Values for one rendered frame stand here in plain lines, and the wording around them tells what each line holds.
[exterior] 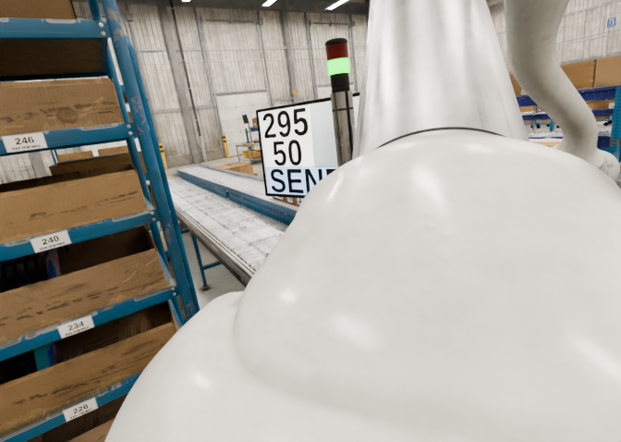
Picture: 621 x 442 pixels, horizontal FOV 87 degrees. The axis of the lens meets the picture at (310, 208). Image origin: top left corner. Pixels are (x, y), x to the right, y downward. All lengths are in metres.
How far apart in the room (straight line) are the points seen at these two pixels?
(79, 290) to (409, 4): 0.86
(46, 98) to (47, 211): 0.23
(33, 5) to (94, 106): 0.26
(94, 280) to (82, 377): 0.24
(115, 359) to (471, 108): 0.95
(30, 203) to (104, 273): 0.21
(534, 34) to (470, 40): 0.42
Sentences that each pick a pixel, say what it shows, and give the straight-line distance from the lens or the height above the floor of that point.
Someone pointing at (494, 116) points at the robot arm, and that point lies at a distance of 0.18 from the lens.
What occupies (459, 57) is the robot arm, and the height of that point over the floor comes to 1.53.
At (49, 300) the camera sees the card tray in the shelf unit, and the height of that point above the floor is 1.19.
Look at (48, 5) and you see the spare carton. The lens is 1.02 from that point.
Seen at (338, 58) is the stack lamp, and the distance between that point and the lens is 0.81.
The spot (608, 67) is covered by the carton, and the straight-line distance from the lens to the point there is 5.87.
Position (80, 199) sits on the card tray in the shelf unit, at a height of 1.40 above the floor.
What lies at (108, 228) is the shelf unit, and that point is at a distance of 0.86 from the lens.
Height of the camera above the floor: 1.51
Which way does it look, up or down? 16 degrees down
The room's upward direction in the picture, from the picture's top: 8 degrees counter-clockwise
